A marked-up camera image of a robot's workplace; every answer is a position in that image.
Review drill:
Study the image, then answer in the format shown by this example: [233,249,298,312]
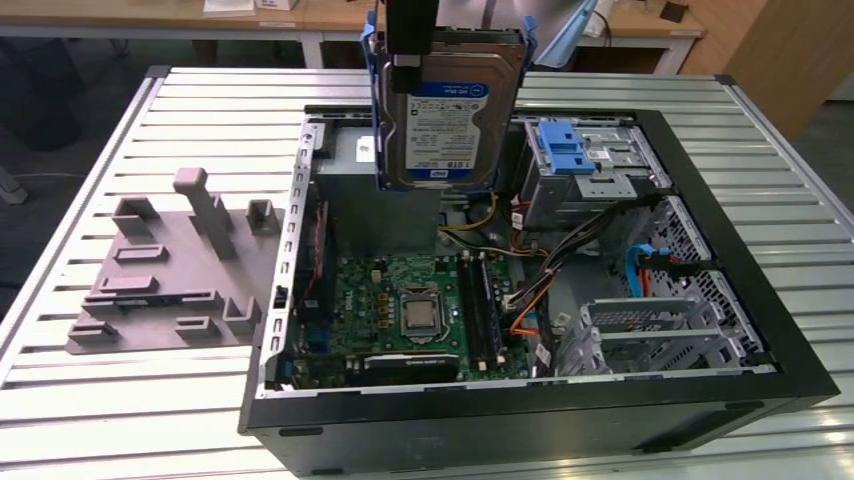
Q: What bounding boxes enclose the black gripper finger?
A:
[387,0,437,94]

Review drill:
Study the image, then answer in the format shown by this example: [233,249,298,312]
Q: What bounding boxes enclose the hard disk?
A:
[359,14,541,194]

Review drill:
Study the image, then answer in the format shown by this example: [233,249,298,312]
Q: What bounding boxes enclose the blue wire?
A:
[624,241,662,302]

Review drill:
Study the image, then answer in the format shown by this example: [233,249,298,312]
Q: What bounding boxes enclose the silver disk bay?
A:
[557,296,781,380]

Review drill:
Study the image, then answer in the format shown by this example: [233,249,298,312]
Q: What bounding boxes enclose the blue plastic drive latch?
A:
[537,121,590,176]

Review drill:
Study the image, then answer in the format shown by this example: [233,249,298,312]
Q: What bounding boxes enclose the grey power supply unit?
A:
[313,124,447,257]

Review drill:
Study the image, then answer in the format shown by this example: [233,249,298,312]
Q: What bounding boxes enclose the wooden desk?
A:
[0,0,710,70]

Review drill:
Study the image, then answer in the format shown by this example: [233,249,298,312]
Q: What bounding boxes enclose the silver drive cage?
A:
[518,117,673,232]

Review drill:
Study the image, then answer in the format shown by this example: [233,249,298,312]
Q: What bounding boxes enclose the CPU socket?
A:
[391,284,457,347]

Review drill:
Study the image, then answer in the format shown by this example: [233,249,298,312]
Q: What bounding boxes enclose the green motherboard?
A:
[298,249,540,387]

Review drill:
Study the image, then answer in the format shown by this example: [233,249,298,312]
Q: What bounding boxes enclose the black RAM slot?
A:
[458,251,484,370]

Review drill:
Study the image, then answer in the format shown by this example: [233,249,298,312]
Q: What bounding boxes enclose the wooden cabinet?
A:
[680,0,854,137]

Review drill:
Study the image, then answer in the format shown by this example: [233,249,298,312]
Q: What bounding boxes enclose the dark RAM stick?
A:
[477,252,506,370]

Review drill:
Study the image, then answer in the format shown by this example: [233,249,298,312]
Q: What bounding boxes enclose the silver CPU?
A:
[399,298,445,338]

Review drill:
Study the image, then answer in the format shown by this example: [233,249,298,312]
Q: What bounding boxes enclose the grey parts rack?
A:
[65,167,287,357]

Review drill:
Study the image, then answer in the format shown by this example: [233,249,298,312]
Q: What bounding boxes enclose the blue RAM stick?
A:
[113,295,183,308]

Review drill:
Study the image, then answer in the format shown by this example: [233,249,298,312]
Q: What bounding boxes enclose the black graphics card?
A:
[345,351,464,387]

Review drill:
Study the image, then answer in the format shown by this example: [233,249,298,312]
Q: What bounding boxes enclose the grey metal foot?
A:
[0,164,30,205]

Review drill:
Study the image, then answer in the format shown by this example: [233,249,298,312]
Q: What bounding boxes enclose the black PC case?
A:
[237,103,841,476]

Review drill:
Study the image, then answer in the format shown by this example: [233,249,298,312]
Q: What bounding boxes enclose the yellow wire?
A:
[439,191,502,235]

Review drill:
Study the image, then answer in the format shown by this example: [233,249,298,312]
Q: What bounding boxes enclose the thin red wire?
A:
[311,201,331,301]

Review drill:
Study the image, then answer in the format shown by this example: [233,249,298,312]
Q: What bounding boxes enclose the black wire bundle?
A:
[537,193,673,281]

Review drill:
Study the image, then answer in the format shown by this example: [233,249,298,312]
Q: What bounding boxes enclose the orange wire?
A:
[509,294,546,337]

